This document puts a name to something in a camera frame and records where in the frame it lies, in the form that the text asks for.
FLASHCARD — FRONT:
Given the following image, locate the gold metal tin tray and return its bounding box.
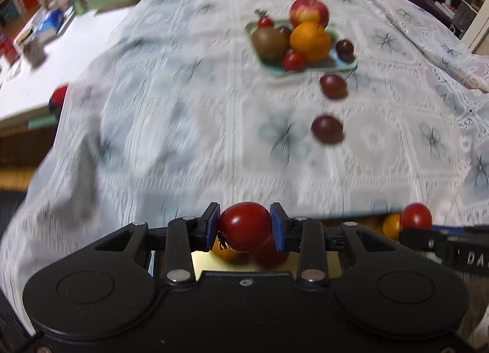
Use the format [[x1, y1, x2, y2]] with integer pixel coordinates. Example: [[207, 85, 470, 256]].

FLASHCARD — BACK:
[[151, 210, 438, 281]]

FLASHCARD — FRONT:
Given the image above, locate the red cherry tomato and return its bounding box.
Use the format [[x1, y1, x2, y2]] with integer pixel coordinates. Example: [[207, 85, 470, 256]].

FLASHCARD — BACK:
[[400, 203, 433, 230], [282, 50, 306, 72], [218, 202, 273, 253]]

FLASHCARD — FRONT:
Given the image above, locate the blue tissue box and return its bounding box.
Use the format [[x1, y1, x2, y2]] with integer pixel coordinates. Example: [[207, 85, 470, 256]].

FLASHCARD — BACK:
[[31, 9, 65, 38]]

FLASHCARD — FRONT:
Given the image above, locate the large dark red plum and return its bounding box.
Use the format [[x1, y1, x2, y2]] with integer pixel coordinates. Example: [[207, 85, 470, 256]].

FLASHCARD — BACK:
[[250, 236, 291, 267]]

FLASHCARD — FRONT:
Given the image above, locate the red apple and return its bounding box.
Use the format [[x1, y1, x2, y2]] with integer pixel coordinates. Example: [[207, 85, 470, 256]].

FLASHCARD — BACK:
[[289, 0, 330, 29]]

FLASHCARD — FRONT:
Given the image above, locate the brown kiwi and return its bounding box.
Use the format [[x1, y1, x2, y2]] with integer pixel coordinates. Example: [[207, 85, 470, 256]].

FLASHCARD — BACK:
[[251, 26, 290, 63]]

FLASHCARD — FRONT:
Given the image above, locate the red and blue ball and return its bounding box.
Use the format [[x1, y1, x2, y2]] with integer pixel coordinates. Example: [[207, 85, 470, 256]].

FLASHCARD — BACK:
[[49, 83, 71, 114]]

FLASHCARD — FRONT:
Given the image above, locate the dark purple round fruit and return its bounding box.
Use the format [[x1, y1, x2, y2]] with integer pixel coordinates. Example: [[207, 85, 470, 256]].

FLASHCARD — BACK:
[[335, 39, 355, 62], [319, 74, 348, 100], [311, 115, 344, 145]]

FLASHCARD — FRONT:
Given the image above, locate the orange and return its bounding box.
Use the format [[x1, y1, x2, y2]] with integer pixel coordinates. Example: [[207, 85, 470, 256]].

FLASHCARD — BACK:
[[289, 21, 331, 62]]

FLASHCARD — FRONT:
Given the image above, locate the green box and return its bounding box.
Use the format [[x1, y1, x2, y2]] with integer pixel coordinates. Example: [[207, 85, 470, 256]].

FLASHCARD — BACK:
[[28, 115, 60, 130]]

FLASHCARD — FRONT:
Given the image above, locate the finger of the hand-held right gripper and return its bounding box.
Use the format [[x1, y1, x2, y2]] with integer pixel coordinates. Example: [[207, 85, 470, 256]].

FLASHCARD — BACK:
[[431, 224, 489, 234], [398, 226, 453, 252]]

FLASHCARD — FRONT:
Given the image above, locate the small orange cherry tomato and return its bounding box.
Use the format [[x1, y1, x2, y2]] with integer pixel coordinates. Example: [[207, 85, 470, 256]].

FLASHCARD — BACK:
[[382, 213, 404, 241]]

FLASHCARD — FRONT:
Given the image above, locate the white lace floral tablecloth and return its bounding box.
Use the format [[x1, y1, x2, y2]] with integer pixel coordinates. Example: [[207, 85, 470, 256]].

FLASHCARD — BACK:
[[0, 0, 489, 292]]

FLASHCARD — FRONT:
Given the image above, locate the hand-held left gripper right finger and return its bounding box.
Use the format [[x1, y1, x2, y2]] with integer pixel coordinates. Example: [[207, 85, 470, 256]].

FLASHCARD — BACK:
[[269, 202, 398, 285]]

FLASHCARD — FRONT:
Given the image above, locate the white side table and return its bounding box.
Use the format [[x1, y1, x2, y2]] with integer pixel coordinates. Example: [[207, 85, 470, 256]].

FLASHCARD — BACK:
[[0, 7, 132, 130]]

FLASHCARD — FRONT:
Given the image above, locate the pale green plate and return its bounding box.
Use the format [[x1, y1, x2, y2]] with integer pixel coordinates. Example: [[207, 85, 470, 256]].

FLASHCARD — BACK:
[[244, 18, 358, 77]]

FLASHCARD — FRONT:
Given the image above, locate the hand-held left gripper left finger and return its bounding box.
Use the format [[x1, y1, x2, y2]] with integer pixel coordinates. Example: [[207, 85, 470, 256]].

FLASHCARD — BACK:
[[94, 202, 221, 285]]

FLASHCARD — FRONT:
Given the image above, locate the small red stemmed tomato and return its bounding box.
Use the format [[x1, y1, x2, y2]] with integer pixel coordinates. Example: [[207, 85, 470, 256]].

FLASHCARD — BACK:
[[254, 10, 275, 29]]

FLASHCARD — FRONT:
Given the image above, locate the large orange cherry tomato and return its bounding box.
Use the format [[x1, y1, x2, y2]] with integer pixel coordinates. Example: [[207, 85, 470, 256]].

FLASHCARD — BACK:
[[211, 236, 242, 262]]

